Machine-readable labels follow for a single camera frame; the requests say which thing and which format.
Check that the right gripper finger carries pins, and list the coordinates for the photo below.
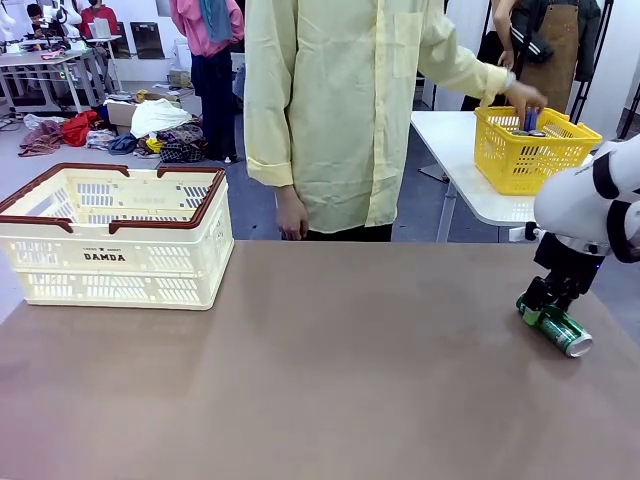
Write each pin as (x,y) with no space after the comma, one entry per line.
(534,300)
(564,300)

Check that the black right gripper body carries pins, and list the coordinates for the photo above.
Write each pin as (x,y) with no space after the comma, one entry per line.
(565,265)

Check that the green soda can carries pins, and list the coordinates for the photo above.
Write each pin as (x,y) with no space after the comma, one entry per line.
(562,335)

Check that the person's right forearm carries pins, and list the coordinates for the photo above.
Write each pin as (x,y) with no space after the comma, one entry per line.
(270,145)

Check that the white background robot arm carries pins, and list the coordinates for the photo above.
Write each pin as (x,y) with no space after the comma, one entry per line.
(7,20)
(70,15)

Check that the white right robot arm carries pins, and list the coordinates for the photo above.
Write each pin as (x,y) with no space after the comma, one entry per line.
(570,205)

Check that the person's left forearm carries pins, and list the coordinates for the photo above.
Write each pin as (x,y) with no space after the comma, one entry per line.
(470,75)

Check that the yellow plastic basket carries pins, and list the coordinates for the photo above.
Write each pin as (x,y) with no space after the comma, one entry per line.
(505,160)

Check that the person's left hand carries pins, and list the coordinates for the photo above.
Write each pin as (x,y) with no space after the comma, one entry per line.
(527,97)

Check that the apron person's bare hand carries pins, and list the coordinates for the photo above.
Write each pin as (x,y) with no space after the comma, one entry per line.
(506,59)

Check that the person's right hand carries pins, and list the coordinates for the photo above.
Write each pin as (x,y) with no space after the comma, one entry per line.
(292,215)

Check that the black stand legs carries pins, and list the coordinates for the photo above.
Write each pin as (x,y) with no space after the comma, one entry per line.
(580,102)

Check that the black slanted pole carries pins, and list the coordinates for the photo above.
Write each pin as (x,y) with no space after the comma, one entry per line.
(631,112)

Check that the white side table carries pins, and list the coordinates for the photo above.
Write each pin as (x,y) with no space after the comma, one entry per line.
(450,140)

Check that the person in brown apron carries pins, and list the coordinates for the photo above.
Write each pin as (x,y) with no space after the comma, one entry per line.
(555,60)

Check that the black hanging garment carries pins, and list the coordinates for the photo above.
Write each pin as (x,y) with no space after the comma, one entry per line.
(487,55)

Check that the person in yellow shirt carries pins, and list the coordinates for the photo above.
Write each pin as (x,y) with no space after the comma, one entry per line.
(340,100)

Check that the dark patterned clothes heap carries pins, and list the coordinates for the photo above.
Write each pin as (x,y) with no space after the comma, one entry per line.
(182,145)

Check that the white crumpled cloth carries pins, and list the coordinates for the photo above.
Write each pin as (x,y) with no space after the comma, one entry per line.
(160,115)

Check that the small cardboard box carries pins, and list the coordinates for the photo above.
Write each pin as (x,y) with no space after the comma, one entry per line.
(179,78)

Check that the person in pink jacket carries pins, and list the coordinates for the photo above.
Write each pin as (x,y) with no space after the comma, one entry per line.
(200,30)

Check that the white carton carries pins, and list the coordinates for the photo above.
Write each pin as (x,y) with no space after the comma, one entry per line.
(182,52)

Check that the blue crumpled cloth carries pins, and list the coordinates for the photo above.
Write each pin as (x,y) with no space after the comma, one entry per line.
(122,145)

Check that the open cardboard box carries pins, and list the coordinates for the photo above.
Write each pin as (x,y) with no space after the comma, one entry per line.
(117,112)

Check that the light floral cloth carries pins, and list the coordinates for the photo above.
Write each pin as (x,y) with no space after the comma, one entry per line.
(100,139)

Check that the red crumpled cloth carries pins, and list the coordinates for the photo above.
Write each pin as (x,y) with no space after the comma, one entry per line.
(80,127)

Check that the person in red top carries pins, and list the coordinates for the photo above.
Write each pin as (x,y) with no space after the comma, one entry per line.
(100,20)

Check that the pink patterned cloth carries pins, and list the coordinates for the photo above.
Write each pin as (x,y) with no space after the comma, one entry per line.
(42,140)

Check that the grey background work table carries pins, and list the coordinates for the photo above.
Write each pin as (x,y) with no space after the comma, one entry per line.
(30,59)

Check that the large black wall panel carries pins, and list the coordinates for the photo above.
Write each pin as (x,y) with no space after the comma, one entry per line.
(148,40)

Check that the narrow black wall panel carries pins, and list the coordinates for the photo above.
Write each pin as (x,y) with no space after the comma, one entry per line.
(121,42)

